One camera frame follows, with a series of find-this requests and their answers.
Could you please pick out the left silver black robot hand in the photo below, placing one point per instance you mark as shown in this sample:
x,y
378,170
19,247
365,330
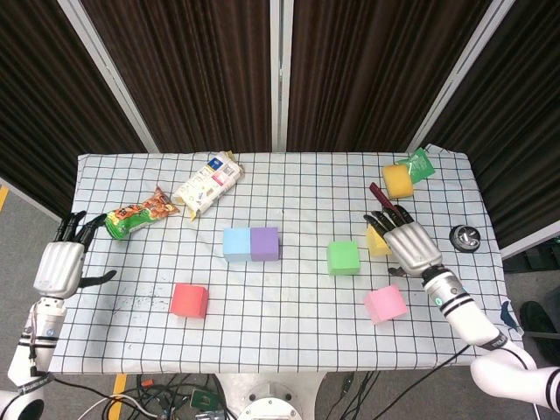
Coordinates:
x,y
59,271

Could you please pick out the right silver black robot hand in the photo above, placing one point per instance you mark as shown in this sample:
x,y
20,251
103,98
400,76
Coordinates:
x,y
413,249

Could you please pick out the pink foam cube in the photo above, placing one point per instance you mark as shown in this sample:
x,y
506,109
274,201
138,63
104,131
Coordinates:
x,y
385,304

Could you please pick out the green foam cube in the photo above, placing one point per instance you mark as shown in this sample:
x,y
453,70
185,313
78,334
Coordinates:
x,y
343,258

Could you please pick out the red foam cube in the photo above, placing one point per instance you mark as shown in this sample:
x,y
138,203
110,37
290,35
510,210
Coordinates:
x,y
188,299

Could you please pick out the light blue foam cube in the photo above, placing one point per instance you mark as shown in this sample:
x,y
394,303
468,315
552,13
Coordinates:
x,y
236,244

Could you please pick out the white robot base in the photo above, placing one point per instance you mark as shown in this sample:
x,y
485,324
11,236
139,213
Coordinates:
x,y
271,394

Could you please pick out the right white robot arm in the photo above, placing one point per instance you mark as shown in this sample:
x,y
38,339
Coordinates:
x,y
472,324

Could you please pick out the yellow foam cube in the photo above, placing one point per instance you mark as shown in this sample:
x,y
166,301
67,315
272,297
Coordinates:
x,y
375,245

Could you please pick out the metal call bell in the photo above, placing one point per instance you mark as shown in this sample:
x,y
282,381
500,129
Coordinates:
x,y
464,238

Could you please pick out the dark red long box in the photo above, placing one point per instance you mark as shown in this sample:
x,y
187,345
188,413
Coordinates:
x,y
380,194

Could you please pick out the yellow sponge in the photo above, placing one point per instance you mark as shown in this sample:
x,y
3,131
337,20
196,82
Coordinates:
x,y
397,181

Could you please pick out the green sachet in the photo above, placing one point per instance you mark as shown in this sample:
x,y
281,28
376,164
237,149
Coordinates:
x,y
421,166

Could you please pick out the green orange snack bag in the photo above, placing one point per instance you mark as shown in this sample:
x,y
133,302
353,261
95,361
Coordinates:
x,y
135,214

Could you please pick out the white checkered tablecloth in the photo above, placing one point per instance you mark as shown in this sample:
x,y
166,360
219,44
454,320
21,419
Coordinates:
x,y
284,306

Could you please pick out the black round floor object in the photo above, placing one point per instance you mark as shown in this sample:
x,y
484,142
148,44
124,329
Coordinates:
x,y
540,324

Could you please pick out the purple foam cube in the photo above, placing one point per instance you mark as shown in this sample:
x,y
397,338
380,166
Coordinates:
x,y
264,244

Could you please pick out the white snack package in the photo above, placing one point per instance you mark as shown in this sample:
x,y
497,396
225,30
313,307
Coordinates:
x,y
207,184

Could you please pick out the dark brown ribbed partition panel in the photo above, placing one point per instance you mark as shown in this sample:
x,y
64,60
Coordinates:
x,y
197,65
44,87
525,109
372,65

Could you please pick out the green circuit board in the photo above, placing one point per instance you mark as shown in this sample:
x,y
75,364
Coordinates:
x,y
203,399

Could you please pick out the white partition post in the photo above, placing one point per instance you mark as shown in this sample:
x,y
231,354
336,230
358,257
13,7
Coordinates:
x,y
280,65
459,74
109,79

